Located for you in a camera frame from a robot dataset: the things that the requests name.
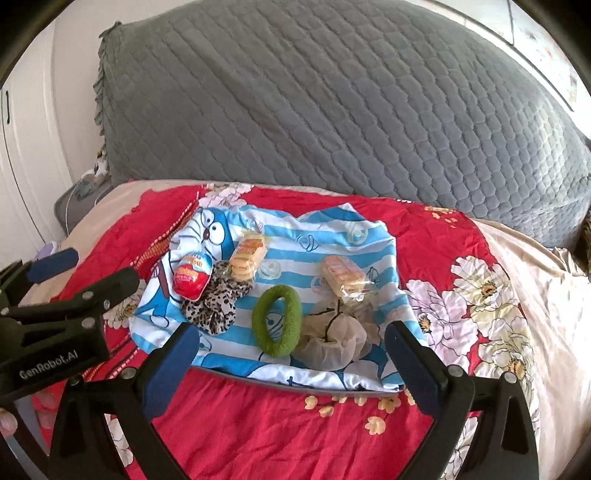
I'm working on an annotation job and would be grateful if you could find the white cable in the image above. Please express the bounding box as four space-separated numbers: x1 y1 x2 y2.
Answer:
65 170 100 223

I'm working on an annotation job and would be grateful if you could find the striped brown garment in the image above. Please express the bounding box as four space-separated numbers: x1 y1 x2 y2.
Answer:
573 217 591 278

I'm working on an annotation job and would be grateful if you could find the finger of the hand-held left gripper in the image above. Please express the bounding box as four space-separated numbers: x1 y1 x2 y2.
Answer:
4 268 140 343
0 247 80 320

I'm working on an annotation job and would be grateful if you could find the beige mesh scrunchie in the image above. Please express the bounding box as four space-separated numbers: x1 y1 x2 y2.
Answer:
293 295 384 370

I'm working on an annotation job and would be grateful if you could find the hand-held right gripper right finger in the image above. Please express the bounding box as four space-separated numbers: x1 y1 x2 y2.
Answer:
385 319 541 480

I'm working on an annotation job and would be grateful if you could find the green fluffy scrunchie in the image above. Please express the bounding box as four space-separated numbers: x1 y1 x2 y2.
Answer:
252 285 303 358

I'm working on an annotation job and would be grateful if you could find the red floral blanket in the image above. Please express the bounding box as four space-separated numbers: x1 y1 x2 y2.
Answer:
41 182 541 480

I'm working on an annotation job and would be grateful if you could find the blue striped cartoon cloth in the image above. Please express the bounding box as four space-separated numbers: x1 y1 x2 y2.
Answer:
130 203 428 393

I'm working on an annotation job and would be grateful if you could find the red egg toy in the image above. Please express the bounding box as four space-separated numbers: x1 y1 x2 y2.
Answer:
173 251 215 303

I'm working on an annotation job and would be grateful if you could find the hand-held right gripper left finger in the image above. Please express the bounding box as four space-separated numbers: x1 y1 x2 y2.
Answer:
50 322 200 480

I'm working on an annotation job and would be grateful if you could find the wall painting panel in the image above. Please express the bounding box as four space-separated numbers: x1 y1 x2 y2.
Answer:
505 0 583 112

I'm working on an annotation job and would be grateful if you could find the grey bedside table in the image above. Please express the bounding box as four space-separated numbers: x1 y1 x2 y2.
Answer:
53 178 116 232

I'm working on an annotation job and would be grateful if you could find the yellow snack packet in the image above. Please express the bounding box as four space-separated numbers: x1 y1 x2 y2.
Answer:
228 231 269 283

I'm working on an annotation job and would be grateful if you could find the leopard print scrunchie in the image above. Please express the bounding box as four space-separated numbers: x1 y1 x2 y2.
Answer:
181 261 254 334

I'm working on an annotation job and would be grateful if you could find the white wardrobe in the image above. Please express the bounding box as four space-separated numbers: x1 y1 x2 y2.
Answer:
0 28 75 259

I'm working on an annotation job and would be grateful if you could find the grey quilted headboard cover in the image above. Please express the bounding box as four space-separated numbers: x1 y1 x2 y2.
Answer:
95 4 591 247

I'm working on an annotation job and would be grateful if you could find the orange print snack packet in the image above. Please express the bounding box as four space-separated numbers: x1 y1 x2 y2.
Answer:
321 255 372 303

